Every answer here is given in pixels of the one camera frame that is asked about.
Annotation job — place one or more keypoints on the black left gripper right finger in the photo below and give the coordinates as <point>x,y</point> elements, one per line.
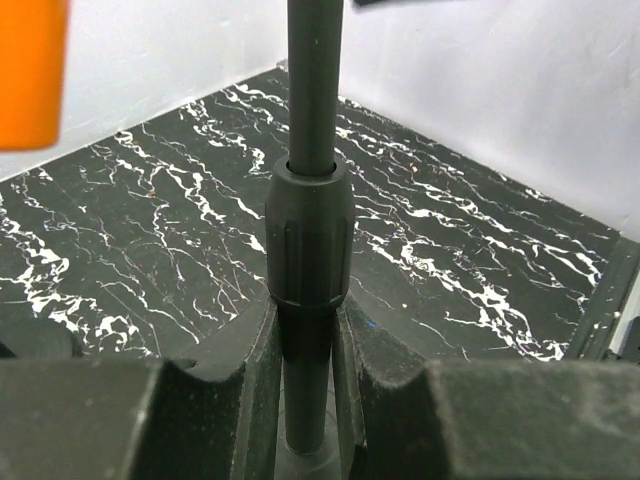
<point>490,415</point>

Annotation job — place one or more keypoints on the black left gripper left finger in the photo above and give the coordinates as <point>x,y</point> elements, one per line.
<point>211,413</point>

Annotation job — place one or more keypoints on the black round-base stand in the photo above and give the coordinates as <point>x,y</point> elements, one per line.
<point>310,223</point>

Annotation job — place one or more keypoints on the orange microphone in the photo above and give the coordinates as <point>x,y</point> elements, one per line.
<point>33,48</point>

